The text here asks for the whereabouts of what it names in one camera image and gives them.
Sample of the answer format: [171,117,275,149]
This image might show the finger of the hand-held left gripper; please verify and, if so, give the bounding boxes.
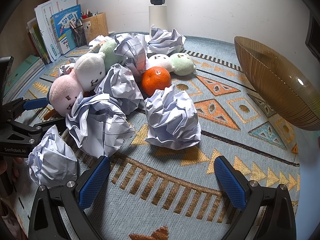
[2,97,49,121]
[5,118,66,143]

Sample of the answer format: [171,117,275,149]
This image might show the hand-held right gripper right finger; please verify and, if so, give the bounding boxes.
[214,156,297,240]

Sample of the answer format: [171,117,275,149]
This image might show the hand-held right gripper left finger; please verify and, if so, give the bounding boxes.
[28,156,111,240]

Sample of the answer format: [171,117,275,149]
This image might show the large pink white green plush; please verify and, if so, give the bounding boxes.
[44,39,127,120]

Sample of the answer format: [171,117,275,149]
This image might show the amber ribbed glass bowl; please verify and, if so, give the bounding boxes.
[234,36,320,131]

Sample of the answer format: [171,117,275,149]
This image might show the orange mandarin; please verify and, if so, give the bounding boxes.
[141,66,172,97]

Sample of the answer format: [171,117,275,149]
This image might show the small white green plush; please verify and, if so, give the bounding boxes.
[147,52,198,76]

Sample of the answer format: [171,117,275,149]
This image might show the person's left hand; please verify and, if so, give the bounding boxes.
[0,156,23,183]

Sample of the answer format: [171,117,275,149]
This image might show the flat stack of teal books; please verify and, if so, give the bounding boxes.
[4,54,46,98]

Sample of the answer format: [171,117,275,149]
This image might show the blue patterned woven mat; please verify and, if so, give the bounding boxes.
[5,31,300,240]

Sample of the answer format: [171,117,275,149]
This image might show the upright green books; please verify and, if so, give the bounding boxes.
[26,17,54,64]

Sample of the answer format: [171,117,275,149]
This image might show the blue illustrated workbook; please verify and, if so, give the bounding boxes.
[51,4,82,55]

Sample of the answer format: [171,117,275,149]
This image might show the black mesh pen holder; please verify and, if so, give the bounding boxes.
[71,24,87,47]

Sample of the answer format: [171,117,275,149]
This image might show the bunch of silver pens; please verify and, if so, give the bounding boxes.
[68,17,83,30]

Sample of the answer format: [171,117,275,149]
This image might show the white paper booklets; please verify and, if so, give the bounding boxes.
[34,0,78,55]

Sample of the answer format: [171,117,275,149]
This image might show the bunch of red and dark pens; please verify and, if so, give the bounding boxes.
[81,8,99,19]

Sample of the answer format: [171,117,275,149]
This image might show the white desk lamp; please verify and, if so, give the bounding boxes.
[148,0,168,37]

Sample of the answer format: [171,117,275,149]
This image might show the black monitor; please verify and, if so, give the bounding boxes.
[305,12,320,59]

